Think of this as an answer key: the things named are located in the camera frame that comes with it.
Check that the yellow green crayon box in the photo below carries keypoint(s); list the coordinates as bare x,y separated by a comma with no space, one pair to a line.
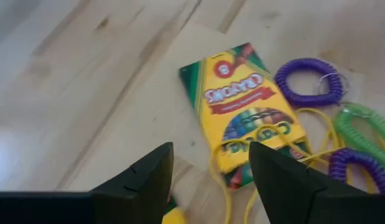
175,217
242,93
239,179

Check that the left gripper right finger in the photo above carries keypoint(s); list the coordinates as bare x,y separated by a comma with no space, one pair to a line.
285,186

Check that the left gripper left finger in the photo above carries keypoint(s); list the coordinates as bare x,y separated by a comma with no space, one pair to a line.
142,186

